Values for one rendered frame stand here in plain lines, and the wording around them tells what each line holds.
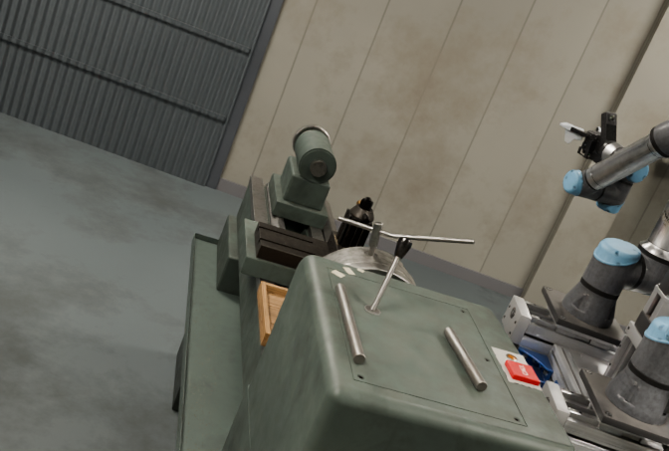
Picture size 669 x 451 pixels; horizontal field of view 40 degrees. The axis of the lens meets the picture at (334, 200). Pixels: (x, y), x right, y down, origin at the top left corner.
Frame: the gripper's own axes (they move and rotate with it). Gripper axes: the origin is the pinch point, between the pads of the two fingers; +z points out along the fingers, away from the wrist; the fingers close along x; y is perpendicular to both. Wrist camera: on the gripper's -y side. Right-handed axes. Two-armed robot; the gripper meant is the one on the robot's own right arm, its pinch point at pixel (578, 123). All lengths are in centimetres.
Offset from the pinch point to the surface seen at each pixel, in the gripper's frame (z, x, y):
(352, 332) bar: -110, -119, 15
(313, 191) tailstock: 41, -70, 51
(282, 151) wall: 267, -1, 121
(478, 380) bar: -120, -96, 18
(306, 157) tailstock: 42, -75, 38
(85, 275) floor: 134, -130, 142
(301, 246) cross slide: -6, -89, 49
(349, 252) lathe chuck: -60, -99, 23
